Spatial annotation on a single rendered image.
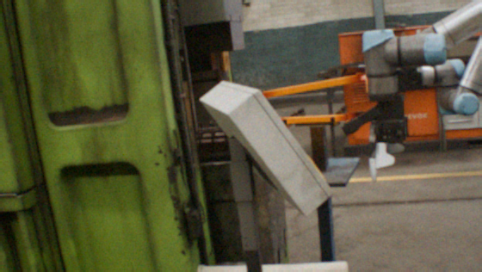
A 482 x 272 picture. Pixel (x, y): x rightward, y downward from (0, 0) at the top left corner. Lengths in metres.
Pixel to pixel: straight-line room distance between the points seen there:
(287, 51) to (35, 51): 7.96
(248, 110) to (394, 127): 0.39
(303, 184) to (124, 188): 0.65
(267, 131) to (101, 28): 0.67
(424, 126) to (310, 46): 4.43
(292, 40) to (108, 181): 7.90
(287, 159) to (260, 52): 8.38
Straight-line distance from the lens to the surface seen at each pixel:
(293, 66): 9.25
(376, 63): 1.17
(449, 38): 1.29
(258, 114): 0.97
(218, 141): 1.64
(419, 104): 5.15
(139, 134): 1.38
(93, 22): 1.47
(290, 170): 1.01
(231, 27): 1.59
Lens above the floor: 1.30
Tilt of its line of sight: 11 degrees down
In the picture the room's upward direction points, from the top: 7 degrees counter-clockwise
